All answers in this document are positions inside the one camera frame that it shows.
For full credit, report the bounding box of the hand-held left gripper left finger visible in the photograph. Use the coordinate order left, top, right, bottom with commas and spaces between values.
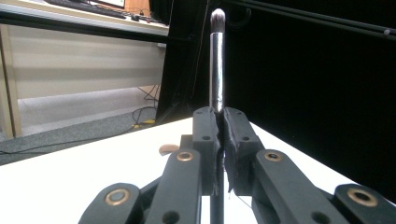
180, 106, 223, 197

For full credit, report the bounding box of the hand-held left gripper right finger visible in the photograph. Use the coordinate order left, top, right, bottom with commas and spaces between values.
221, 106, 266, 197

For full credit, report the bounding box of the black makeup brush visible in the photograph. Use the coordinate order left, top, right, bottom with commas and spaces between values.
208, 7, 227, 224

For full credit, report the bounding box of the small brown disc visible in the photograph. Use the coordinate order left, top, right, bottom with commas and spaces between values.
158, 143, 181, 157

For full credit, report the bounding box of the yellow floor plug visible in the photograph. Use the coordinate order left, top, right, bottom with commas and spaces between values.
133, 119, 156, 130

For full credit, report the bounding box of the black curtain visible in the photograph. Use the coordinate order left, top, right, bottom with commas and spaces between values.
148, 0, 396, 204

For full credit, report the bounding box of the white table board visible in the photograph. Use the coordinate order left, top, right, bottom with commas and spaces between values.
0, 116, 396, 224

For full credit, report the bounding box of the black metal rod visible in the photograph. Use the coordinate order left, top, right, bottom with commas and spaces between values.
223, 0, 396, 42

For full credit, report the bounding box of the black keyboard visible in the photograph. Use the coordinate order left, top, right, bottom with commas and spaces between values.
43, 0, 128, 21

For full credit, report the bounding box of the black hanging cable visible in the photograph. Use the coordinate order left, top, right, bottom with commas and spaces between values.
131, 84, 162, 127

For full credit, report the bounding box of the thin black floor cable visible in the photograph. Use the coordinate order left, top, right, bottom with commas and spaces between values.
0, 134, 97, 156

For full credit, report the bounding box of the wooden post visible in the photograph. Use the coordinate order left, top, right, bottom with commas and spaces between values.
0, 23, 23, 140

